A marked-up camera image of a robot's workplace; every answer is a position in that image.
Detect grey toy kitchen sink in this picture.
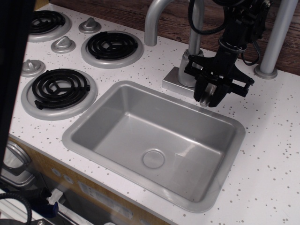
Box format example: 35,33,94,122
62,81,246,213

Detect grey stove knob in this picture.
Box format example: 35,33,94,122
51,36,76,54
21,60,46,77
78,17,101,34

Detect grey vertical post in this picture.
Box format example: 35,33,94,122
254,0,298,80

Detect rear grey stove knob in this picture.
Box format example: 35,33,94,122
78,17,101,34

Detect dark foreground pole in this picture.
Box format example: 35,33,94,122
0,0,35,165

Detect grey faucet lever handle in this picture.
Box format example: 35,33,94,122
200,83,217,107

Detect blue clamp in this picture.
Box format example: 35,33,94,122
44,202,59,218

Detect grey toy faucet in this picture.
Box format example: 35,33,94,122
144,0,203,98

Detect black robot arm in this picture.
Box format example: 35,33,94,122
185,0,272,107

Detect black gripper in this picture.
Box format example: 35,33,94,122
185,43,254,107

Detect rear black coil burner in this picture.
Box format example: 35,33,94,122
28,10,72,43

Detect middle grey stove knob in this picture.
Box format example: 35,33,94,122
51,36,76,54

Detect black coiled cable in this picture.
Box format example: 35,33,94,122
0,191,33,222

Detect front grey stove knob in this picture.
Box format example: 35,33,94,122
21,60,46,77

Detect middle black coil burner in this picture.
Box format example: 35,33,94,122
81,31,143,69

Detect front black coil burner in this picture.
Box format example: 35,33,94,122
21,68,98,120

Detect black coil burner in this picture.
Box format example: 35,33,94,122
21,68,98,120
28,10,72,43
81,31,143,69

